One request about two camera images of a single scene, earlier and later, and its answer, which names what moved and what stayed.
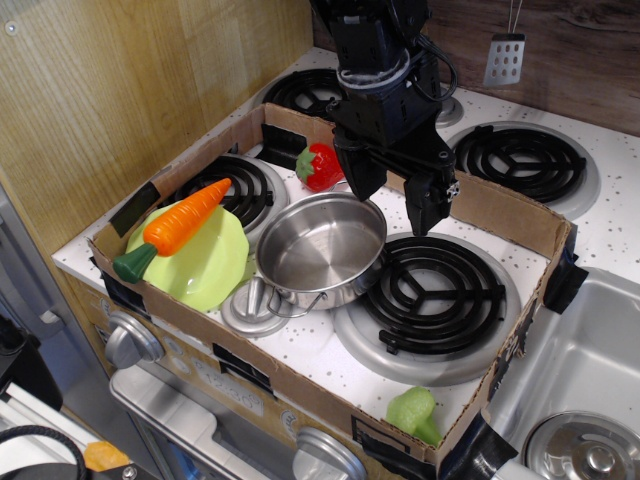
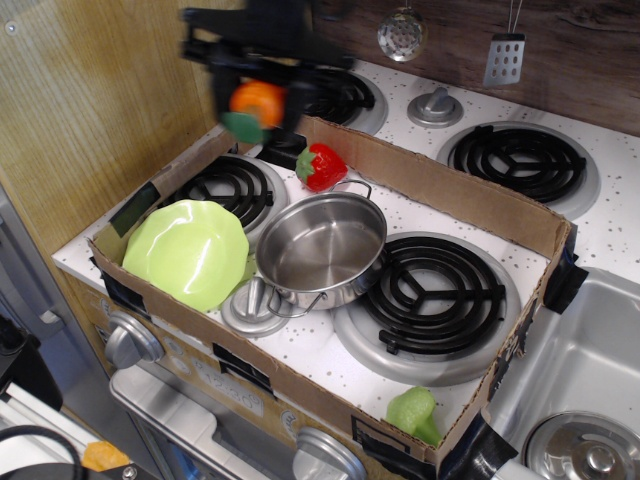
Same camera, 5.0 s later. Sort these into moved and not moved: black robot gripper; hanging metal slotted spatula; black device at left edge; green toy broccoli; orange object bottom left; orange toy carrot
Moved: black robot gripper; orange toy carrot
Not moved: hanging metal slotted spatula; green toy broccoli; orange object bottom left; black device at left edge
